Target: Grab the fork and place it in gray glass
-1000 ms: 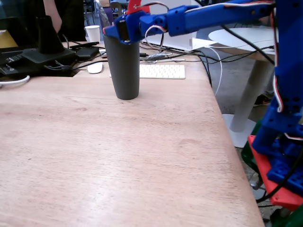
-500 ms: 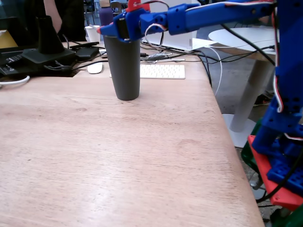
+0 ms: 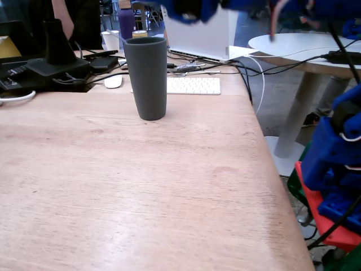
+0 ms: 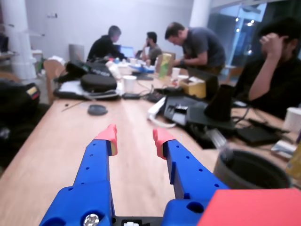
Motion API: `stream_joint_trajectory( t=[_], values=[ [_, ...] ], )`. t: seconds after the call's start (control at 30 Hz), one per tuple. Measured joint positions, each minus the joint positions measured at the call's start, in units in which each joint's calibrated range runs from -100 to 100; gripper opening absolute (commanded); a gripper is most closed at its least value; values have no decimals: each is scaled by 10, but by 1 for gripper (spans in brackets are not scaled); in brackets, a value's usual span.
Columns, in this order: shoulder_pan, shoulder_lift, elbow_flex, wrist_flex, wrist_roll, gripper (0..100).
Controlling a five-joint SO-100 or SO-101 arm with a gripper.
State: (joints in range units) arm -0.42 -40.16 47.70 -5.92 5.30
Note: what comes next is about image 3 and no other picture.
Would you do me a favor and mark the blue gripper black motor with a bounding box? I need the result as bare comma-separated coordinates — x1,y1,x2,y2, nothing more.
131,0,223,25

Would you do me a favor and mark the person bare forearm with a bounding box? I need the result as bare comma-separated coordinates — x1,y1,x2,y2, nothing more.
51,0,75,38

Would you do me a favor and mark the tall gray glass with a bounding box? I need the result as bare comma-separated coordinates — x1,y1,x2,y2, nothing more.
123,37,168,121

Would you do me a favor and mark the pale background chair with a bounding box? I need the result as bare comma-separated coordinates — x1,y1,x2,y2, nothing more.
131,2,150,31

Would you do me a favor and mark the purple bottle wooden cap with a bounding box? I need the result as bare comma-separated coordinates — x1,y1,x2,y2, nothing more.
117,0,137,41

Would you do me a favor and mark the white laptop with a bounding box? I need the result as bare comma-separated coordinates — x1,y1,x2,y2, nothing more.
162,4,260,63

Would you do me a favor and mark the white paper cup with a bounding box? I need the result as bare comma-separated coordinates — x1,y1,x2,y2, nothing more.
100,30,121,51

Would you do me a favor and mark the person black-clothed torso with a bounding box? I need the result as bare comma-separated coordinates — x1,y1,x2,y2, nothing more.
66,0,104,51

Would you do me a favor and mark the foil-wrapped cutlery piece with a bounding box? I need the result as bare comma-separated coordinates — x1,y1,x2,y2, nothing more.
175,63,206,72

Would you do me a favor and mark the black slim remote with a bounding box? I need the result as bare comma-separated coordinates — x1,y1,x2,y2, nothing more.
82,50,118,59

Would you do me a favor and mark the black flat box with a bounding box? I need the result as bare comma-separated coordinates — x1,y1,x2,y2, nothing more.
89,55,119,71

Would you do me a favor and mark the bare silver cutlery piece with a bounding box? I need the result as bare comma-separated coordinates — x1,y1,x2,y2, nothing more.
169,70,221,77

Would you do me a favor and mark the white computer mouse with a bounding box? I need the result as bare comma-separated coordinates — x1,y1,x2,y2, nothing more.
103,75,124,89

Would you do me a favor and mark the white keyboard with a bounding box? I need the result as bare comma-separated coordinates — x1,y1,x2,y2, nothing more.
130,77,222,95

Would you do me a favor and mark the black monitor stand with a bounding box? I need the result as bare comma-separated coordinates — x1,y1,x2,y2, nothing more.
27,19,91,77

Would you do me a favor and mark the white round table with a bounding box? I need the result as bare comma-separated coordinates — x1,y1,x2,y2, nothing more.
247,33,361,176

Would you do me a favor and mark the yellow box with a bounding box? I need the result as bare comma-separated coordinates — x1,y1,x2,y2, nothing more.
0,36,23,59

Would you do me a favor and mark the black desk phone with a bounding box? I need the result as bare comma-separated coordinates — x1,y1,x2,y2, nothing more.
0,55,43,91

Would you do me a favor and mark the background seated person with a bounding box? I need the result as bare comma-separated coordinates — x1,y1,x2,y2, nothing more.
298,15,322,29

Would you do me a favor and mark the black power adapter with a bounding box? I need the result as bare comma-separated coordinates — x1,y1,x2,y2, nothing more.
323,50,361,65

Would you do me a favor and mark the blue background robot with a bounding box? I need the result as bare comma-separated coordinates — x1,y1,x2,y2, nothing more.
342,18,361,40

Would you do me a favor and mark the black desk cable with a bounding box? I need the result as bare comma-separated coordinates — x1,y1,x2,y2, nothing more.
197,58,253,104

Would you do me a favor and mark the thin white laptop cable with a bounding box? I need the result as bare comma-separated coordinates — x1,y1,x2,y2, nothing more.
244,54,266,115

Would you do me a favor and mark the black adapter cable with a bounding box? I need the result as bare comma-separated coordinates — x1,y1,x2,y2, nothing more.
242,55,329,77

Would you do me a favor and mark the thick white cable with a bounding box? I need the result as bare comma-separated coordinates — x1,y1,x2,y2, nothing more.
0,90,37,106

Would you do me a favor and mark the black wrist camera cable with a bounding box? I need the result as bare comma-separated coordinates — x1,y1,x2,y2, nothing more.
327,21,361,85

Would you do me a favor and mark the red robot base plate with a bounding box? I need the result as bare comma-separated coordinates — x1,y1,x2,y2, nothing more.
294,161,361,253

